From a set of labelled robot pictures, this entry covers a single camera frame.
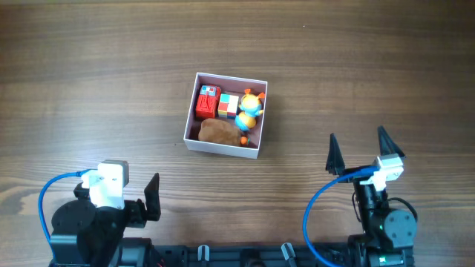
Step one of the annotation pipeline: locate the blue cable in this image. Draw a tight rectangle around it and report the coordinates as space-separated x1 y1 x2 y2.
302 165 380 267
37 168 93 248

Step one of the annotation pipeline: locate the multicolour puzzle cube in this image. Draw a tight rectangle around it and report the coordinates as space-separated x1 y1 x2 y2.
217 93 239 119

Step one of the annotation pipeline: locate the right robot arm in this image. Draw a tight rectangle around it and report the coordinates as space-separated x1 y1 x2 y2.
326 126 418 266

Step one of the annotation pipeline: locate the brown plush toy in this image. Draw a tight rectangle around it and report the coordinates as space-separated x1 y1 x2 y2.
198 119 249 146

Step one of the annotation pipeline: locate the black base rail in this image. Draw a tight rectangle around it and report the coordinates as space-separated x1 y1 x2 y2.
118 243 413 267

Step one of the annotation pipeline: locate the left blue cable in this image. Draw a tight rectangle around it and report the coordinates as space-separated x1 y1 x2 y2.
37 168 93 248

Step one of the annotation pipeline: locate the right blue cable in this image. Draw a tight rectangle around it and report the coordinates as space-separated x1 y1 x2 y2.
302 165 380 267

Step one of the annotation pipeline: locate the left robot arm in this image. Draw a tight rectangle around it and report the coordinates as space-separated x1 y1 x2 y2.
50 174 166 266

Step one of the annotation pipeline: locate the orange blue duck toy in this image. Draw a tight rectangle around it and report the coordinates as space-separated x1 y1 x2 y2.
235 88 266 131

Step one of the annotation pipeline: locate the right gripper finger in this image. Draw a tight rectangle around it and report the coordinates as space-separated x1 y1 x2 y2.
325 133 346 176
377 125 406 158

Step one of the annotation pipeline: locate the red toy car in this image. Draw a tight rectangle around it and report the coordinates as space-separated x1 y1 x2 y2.
195 85 221 119

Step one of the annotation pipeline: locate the pink white open box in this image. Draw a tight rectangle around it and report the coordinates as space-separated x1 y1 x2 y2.
183 73 268 159

